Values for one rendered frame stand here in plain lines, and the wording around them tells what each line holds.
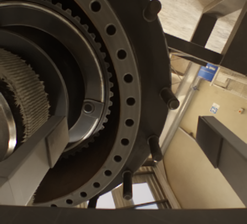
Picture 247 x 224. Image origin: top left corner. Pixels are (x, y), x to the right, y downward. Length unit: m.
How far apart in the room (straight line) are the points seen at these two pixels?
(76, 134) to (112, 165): 0.12
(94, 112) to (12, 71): 0.16
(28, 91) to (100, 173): 0.15
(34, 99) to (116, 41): 0.12
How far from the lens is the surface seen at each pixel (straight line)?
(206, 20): 2.38
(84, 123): 0.34
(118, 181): 0.37
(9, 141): 0.22
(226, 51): 1.28
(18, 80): 0.22
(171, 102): 0.23
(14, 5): 0.35
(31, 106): 0.22
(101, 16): 0.21
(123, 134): 0.24
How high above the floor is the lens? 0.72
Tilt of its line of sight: 17 degrees up
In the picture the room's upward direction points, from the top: 160 degrees counter-clockwise
